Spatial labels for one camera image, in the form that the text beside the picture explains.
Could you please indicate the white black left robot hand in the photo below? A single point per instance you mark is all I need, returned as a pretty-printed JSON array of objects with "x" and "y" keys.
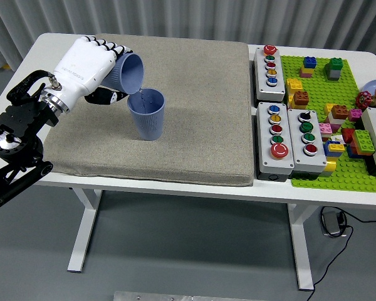
[{"x": 81, "y": 69}]

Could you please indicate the brown white yellow brick stack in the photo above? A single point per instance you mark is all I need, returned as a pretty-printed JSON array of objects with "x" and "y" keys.
[{"x": 340, "y": 112}]

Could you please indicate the green grey brick stack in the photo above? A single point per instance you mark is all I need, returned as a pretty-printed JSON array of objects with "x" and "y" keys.
[{"x": 334, "y": 69}]

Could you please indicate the red brick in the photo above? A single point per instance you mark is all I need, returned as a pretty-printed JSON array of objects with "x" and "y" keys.
[{"x": 347, "y": 135}]

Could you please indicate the grey pleated curtain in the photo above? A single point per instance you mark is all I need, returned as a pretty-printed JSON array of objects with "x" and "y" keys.
[{"x": 175, "y": 15}]

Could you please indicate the light blue plate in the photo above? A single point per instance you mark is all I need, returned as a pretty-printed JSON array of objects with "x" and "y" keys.
[{"x": 370, "y": 86}]

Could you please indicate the green orange brick stack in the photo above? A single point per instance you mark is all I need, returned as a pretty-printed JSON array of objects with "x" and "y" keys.
[{"x": 363, "y": 141}]

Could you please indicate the grey power adapter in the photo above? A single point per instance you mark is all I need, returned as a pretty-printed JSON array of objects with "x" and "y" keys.
[{"x": 331, "y": 222}]

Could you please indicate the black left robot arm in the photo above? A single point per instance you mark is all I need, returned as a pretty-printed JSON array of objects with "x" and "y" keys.
[{"x": 18, "y": 125}]

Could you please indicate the green studded baseplate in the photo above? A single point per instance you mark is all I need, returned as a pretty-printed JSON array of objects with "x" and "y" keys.
[{"x": 319, "y": 91}]

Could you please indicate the grey button box cut off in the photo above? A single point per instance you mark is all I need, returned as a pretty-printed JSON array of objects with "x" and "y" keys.
[{"x": 374, "y": 138}]

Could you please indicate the grey-brown fabric mat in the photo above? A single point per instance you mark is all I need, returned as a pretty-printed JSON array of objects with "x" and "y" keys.
[{"x": 191, "y": 109}]

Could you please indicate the blue yellow pink brick stack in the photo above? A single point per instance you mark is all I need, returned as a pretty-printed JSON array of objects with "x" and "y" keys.
[{"x": 309, "y": 62}]

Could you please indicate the magenta brick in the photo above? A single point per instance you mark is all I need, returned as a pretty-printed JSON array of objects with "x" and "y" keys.
[{"x": 354, "y": 115}]

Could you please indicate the grey box with black switch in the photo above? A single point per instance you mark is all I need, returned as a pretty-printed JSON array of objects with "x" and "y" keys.
[{"x": 307, "y": 161}]

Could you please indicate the grey five-button control box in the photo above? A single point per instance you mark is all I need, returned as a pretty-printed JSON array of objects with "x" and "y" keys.
[
  {"x": 277, "y": 89},
  {"x": 268, "y": 163}
]

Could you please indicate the blue ribbed plastic cup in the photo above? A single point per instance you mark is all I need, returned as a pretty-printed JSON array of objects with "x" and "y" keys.
[
  {"x": 131, "y": 73},
  {"x": 148, "y": 123}
]

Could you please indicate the white table leg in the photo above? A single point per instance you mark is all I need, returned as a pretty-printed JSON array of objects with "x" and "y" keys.
[
  {"x": 302, "y": 251},
  {"x": 76, "y": 265}
]

